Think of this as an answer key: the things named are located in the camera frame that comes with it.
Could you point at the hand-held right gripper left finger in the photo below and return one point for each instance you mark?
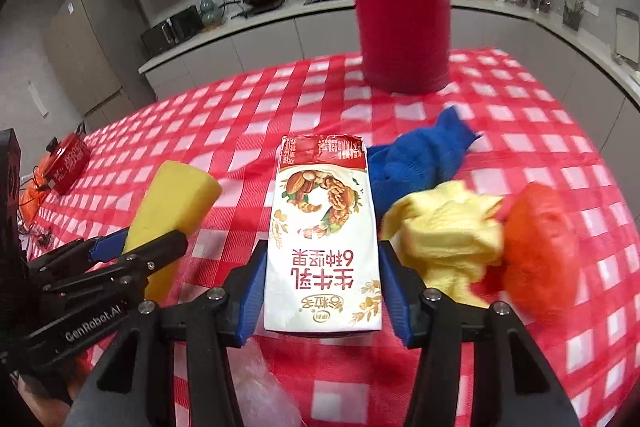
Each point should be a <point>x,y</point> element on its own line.
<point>250,292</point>

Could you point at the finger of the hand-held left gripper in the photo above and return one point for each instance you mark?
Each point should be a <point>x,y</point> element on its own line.
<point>107,246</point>
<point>150,254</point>

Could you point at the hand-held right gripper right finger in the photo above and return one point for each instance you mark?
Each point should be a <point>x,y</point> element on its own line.
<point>397,292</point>

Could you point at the yellow sponge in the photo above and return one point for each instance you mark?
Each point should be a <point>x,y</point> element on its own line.
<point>175,202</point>

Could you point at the white milk carton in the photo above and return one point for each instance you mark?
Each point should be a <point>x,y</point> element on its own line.
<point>322,237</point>

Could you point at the yellow cloth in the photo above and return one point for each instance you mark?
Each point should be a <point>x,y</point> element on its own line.
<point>445,237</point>

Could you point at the orange mesh bag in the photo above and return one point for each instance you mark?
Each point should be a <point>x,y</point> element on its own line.
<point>32,197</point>

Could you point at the small red pot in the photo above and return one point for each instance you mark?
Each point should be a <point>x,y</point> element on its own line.
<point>70,162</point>

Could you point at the clear crumpled plastic bag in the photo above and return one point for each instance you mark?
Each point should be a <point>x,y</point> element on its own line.
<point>260,387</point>

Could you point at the black printed box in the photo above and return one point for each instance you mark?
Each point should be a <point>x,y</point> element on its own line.
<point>10,192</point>

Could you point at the blue cloth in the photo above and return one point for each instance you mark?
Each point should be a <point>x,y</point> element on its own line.
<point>420,162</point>

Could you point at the red checkered tablecloth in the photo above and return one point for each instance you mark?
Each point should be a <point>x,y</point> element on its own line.
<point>250,122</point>

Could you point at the beige refrigerator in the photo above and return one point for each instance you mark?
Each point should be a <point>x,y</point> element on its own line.
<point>95,57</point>

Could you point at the black microwave oven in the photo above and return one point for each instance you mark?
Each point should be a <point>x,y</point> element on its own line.
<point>172,31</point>

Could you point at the grey lower cabinets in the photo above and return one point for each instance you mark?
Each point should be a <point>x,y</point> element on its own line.
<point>280,42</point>

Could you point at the green ceramic vase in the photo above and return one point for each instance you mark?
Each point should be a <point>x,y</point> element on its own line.
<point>210,11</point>

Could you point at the red thermos flask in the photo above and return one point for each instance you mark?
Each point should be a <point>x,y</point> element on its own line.
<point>405,7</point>

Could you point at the utensil holder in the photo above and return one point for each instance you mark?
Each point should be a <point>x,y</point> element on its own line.
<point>573,16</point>

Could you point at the white cutting board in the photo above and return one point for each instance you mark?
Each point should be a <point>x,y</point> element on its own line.
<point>627,37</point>

